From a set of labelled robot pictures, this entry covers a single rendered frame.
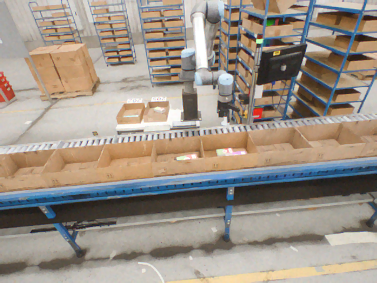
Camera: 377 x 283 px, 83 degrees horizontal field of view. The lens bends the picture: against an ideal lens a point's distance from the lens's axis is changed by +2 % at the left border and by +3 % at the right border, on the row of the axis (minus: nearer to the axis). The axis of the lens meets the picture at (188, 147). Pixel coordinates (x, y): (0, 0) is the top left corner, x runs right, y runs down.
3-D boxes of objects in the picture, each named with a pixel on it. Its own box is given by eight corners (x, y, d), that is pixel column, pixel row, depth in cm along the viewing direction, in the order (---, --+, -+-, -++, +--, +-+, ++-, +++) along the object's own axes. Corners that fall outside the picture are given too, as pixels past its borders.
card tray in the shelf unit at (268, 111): (244, 105, 320) (245, 99, 314) (264, 104, 320) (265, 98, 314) (251, 118, 288) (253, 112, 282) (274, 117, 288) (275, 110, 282)
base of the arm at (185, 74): (179, 73, 238) (178, 64, 232) (195, 72, 240) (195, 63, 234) (181, 80, 224) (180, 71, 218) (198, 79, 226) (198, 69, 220)
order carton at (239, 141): (245, 147, 185) (247, 131, 174) (256, 170, 161) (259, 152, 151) (200, 151, 184) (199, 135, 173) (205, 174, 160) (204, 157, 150)
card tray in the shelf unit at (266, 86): (247, 79, 297) (248, 72, 291) (269, 77, 296) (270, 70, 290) (255, 90, 264) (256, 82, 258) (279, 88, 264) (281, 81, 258)
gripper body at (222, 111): (216, 114, 158) (217, 98, 150) (228, 112, 158) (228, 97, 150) (218, 118, 151) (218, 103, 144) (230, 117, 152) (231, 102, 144)
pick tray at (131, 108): (146, 109, 285) (144, 102, 279) (141, 123, 254) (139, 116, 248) (125, 109, 286) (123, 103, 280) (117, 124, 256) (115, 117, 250)
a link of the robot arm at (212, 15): (196, 56, 230) (204, -6, 157) (212, 56, 231) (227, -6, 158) (197, 69, 227) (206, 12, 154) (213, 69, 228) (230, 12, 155)
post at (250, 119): (251, 128, 246) (264, 46, 193) (253, 130, 243) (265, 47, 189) (241, 129, 246) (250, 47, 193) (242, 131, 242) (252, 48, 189)
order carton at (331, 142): (333, 138, 186) (341, 122, 176) (357, 160, 163) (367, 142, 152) (289, 142, 185) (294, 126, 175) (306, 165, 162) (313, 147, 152)
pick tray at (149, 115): (169, 107, 285) (169, 100, 279) (166, 121, 254) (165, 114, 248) (149, 108, 286) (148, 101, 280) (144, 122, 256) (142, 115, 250)
